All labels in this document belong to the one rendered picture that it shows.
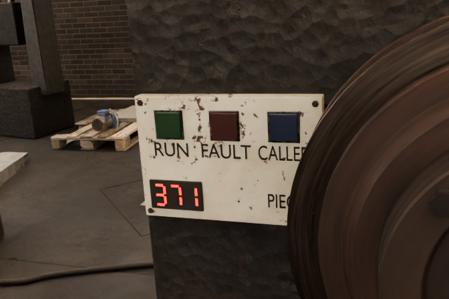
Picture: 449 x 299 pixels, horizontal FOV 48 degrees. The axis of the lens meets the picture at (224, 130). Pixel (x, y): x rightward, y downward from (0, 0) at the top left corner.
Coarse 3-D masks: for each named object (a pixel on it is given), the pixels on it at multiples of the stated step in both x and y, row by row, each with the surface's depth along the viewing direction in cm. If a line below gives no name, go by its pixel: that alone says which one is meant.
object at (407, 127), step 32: (448, 64) 46; (416, 96) 46; (448, 96) 45; (384, 128) 47; (416, 128) 45; (448, 128) 44; (352, 160) 49; (384, 160) 47; (416, 160) 45; (352, 192) 50; (384, 192) 47; (320, 224) 52; (352, 224) 49; (384, 224) 48; (320, 256) 53; (352, 256) 50; (352, 288) 51
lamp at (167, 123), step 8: (160, 112) 70; (160, 120) 70; (168, 120) 70; (176, 120) 69; (160, 128) 70; (168, 128) 70; (176, 128) 70; (160, 136) 71; (168, 136) 70; (176, 136) 70
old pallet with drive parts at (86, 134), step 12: (84, 120) 559; (84, 132) 512; (96, 132) 503; (108, 132) 500; (120, 132) 497; (132, 132) 501; (60, 144) 503; (84, 144) 494; (96, 144) 498; (120, 144) 484; (132, 144) 502
